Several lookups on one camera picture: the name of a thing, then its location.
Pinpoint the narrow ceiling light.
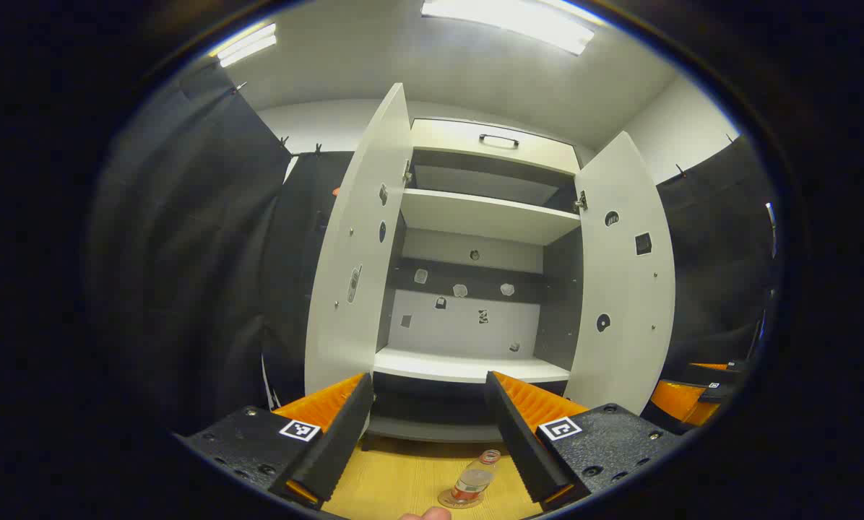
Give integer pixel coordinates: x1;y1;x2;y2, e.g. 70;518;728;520
212;23;277;68

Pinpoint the white cabinet shelf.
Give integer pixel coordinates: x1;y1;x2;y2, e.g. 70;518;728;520
401;188;582;246
373;347;571;384

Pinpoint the round wooden coaster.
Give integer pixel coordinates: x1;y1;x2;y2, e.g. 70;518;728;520
437;487;487;510

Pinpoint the white cabinet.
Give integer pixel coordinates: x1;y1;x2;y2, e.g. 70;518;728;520
304;82;676;443

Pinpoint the red label plastic water bottle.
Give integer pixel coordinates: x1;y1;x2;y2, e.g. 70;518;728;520
450;449;503;504

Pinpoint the wide ceiling light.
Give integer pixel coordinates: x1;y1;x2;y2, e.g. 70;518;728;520
421;0;595;56

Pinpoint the black backdrop cloth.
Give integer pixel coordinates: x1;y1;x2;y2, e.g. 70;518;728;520
89;61;779;434

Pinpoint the white cabinet door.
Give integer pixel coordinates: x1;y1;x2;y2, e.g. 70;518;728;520
304;82;412;397
563;130;676;416

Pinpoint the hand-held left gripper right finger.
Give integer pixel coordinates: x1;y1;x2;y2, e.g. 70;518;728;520
485;371;686;511

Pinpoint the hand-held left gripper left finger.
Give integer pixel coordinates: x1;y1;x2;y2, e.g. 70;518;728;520
174;373;374;508

